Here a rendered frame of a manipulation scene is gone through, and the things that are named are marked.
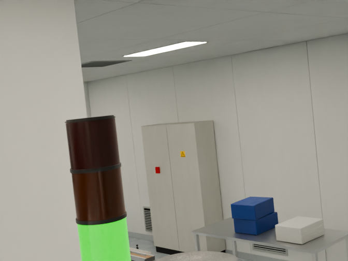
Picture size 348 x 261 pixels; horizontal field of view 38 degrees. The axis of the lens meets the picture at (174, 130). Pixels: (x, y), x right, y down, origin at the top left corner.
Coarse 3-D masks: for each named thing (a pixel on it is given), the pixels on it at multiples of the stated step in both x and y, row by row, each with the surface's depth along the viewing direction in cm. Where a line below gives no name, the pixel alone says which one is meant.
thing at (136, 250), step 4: (136, 244) 509; (132, 248) 508; (136, 248) 509; (132, 252) 498; (136, 252) 493; (140, 252) 503; (144, 252) 494; (148, 252) 490; (132, 256) 495; (136, 256) 491; (140, 256) 491; (144, 256) 489; (148, 256) 488; (152, 256) 488; (132, 260) 496; (136, 260) 491; (140, 260) 486; (144, 260) 481; (148, 260) 484
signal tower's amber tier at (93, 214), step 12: (120, 168) 51; (72, 180) 50; (84, 180) 49; (96, 180) 49; (108, 180) 49; (120, 180) 50; (84, 192) 49; (96, 192) 49; (108, 192) 49; (120, 192) 50; (84, 204) 49; (96, 204) 49; (108, 204) 49; (120, 204) 50; (84, 216) 49; (96, 216) 49; (108, 216) 49
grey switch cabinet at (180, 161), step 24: (144, 144) 816; (168, 144) 775; (192, 144) 737; (168, 168) 781; (192, 168) 743; (216, 168) 759; (168, 192) 787; (192, 192) 748; (216, 192) 757; (168, 216) 794; (192, 216) 754; (216, 216) 756; (168, 240) 800; (192, 240) 760; (216, 240) 754
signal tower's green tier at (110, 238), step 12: (84, 228) 49; (96, 228) 49; (108, 228) 49; (120, 228) 50; (84, 240) 49; (96, 240) 49; (108, 240) 49; (120, 240) 50; (84, 252) 50; (96, 252) 49; (108, 252) 49; (120, 252) 50
